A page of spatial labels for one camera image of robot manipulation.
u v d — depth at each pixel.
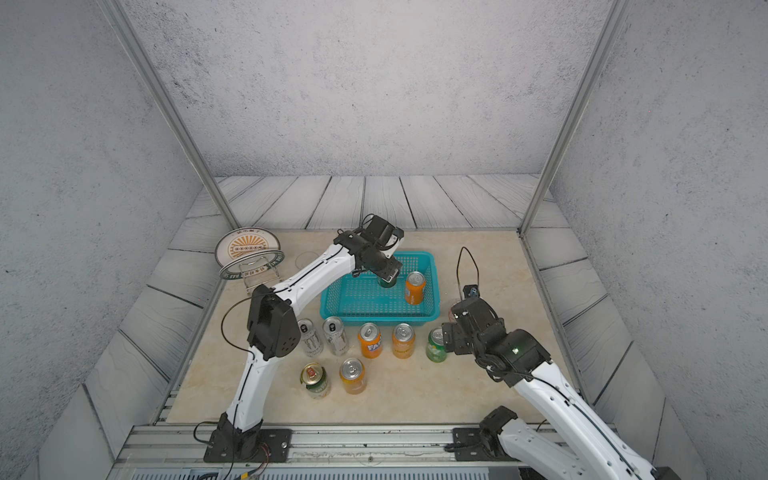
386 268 0.83
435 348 0.81
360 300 1.02
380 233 0.74
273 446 0.73
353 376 0.74
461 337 0.65
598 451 0.40
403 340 0.81
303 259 1.03
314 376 0.74
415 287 0.92
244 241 0.97
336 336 0.79
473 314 0.52
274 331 0.56
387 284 0.95
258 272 1.04
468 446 0.72
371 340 0.81
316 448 0.74
